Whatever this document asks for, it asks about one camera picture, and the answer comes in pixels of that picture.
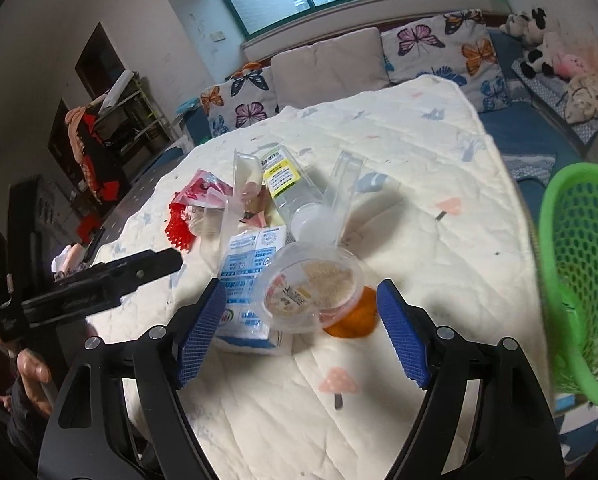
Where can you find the clear bottle yellow label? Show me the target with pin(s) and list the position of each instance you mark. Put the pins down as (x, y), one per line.
(289, 180)

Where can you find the red snack wrapper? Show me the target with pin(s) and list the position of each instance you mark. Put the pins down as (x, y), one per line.
(179, 225)

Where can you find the red plastic stool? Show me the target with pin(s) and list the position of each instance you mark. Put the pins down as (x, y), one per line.
(89, 229)

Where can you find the pink snack wrapper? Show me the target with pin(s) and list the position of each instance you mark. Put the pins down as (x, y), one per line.
(204, 185)

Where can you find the small butterfly pillow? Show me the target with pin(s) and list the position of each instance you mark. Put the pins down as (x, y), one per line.
(244, 95)

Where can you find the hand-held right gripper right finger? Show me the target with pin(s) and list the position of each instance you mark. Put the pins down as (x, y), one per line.
(401, 335)

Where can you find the large butterfly pillow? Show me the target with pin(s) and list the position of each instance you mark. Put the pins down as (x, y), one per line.
(429, 45)

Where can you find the black white plush toy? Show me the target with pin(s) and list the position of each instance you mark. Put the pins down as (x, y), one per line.
(539, 62)
(526, 25)

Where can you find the person's left hand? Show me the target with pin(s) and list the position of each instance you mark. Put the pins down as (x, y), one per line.
(35, 367)

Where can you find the clear plastic cup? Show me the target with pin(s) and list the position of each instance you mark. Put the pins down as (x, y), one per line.
(344, 175)

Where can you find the pink plush toy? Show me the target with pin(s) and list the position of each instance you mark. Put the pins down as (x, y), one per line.
(574, 60)

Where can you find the blue white milk carton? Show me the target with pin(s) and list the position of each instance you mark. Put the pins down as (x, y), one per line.
(239, 270)

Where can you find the orange black hanging clothes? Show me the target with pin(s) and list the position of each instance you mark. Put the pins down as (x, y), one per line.
(94, 150)

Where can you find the beige pillow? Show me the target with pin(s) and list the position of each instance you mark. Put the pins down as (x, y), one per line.
(329, 70)

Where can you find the green mesh basket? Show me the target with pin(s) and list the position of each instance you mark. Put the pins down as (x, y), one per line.
(579, 240)

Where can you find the clear plastic box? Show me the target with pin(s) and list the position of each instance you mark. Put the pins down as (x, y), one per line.
(211, 225)

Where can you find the orange plastic cup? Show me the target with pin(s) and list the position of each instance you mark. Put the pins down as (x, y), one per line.
(354, 320)

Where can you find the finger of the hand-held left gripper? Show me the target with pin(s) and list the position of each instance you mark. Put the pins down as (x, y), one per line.
(104, 280)

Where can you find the metal shelf rack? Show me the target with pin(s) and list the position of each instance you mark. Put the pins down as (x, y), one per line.
(144, 110)

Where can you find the teal cloth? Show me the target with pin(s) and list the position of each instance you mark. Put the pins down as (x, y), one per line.
(189, 106)

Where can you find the round clear plastic container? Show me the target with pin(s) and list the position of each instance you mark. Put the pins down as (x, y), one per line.
(304, 285)

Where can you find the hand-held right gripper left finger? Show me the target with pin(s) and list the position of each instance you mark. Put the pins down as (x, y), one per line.
(201, 335)

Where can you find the spotted plush toy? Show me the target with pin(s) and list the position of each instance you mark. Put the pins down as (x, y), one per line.
(591, 97)

